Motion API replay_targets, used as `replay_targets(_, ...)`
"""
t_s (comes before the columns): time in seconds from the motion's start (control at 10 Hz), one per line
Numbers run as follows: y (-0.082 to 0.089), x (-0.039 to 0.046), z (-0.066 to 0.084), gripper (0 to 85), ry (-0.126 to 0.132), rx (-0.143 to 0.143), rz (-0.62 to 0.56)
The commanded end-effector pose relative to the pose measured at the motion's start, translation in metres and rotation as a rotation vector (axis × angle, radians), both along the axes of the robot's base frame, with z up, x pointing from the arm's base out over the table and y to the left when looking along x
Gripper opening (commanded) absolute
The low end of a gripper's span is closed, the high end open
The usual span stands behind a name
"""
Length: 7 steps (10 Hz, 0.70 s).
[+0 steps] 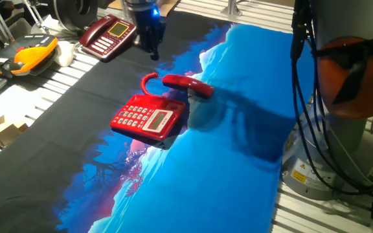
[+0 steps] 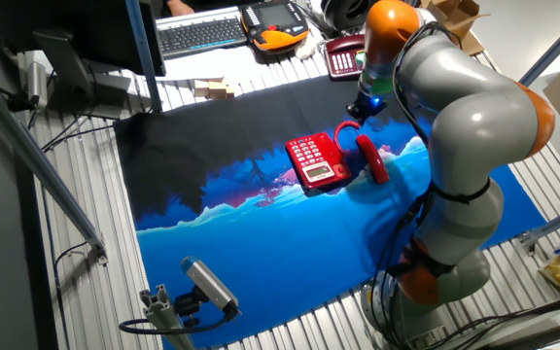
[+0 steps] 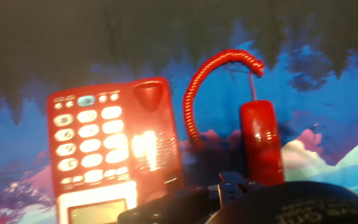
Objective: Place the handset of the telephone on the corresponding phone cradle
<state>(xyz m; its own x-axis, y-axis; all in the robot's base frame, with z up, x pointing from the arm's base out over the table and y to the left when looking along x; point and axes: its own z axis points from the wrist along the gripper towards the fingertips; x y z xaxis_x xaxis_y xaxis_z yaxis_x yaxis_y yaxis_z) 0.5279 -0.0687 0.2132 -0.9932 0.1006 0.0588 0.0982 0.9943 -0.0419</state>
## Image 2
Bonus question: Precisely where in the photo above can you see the black computer monitor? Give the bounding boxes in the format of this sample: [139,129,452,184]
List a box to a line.
[0,0,167,78]

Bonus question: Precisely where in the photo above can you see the blue grey frame beam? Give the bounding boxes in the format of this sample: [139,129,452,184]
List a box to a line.
[517,4,560,88]

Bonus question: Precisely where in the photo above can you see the black cable spool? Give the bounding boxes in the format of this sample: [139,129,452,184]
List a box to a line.
[319,0,383,33]

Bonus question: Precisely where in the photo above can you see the maroon desk telephone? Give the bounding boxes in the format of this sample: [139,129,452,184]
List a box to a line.
[325,33,367,82]

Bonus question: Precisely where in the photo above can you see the blue frame post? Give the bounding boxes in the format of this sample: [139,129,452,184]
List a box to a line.
[123,0,163,114]

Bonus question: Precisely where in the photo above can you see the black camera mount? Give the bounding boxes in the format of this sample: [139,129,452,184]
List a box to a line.
[173,286,211,328]

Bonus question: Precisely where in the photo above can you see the open cardboard box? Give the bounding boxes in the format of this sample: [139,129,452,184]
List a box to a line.
[418,0,491,57]

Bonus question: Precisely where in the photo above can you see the orange grey teach pendant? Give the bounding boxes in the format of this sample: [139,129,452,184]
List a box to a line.
[239,0,310,53]

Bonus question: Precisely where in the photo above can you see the blue black printed cloth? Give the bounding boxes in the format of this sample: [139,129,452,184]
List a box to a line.
[113,75,548,349]

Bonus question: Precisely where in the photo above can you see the black computer keyboard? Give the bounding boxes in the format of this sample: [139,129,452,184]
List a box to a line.
[155,6,248,60]

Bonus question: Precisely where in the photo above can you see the black camera cable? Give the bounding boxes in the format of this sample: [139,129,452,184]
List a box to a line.
[118,310,232,336]

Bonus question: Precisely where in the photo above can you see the silver camera blue cap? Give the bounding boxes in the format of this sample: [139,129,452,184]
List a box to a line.
[180,256,242,320]

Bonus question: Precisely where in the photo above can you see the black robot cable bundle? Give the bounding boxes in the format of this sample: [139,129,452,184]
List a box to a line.
[367,21,461,350]

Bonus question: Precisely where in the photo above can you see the red phone cord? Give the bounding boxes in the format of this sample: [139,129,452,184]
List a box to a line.
[332,120,362,155]

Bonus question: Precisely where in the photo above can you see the person's bare hand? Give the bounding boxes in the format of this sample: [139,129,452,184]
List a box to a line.
[166,0,196,18]

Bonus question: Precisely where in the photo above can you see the white cloth lump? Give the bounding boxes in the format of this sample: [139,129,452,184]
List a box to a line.
[293,36,328,61]

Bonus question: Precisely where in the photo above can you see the aluminium extrusion post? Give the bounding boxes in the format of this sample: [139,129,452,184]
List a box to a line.
[138,284,196,350]

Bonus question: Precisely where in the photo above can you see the grey diagonal frame beam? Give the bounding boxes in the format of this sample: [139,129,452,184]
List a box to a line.
[0,67,110,266]

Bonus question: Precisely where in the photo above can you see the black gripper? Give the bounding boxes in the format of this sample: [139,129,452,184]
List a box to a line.
[346,89,389,127]

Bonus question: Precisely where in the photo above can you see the red telephone base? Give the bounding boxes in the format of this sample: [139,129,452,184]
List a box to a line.
[284,131,354,192]

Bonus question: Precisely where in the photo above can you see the red telephone handset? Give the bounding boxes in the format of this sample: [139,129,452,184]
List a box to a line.
[355,134,391,185]

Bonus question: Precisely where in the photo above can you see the grey monitor stand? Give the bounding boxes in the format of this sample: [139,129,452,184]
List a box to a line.
[33,29,133,121]

